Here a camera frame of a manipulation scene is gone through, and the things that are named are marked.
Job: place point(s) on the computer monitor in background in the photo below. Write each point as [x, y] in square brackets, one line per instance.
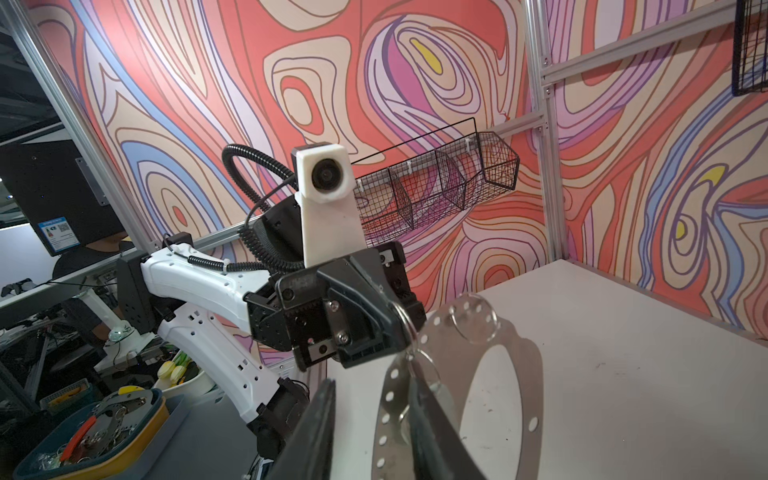
[52, 184]

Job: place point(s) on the black wire basket left wall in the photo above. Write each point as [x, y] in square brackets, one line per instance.
[453, 169]

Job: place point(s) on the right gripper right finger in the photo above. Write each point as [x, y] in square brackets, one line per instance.
[437, 450]

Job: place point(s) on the silver split keyring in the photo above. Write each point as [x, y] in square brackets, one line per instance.
[474, 318]

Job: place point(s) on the perforated metal ring plate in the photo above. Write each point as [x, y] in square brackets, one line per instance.
[450, 364]

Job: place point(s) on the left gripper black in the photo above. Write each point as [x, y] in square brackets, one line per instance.
[353, 309]

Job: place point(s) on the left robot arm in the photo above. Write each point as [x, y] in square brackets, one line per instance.
[195, 301]

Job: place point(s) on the yellow blue tool tray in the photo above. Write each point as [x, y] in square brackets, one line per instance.
[99, 440]

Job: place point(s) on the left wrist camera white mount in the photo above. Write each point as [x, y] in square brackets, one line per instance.
[330, 220]

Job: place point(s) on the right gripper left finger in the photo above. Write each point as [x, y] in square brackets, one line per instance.
[309, 452]

